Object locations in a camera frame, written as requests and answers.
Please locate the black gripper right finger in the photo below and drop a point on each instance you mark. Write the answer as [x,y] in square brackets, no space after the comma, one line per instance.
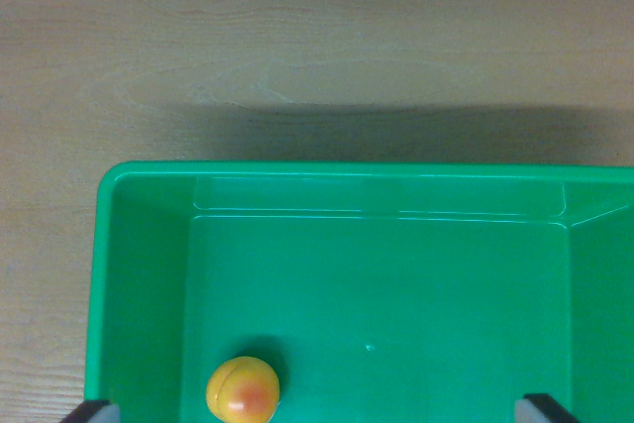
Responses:
[541,411]

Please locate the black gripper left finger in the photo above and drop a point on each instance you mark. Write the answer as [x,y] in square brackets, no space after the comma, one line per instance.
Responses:
[94,412]

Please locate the yellow orange toy peach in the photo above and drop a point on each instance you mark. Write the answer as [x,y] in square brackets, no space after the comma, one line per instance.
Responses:
[243,390]

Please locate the green plastic bin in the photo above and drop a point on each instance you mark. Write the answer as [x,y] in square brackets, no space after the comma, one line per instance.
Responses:
[376,284]

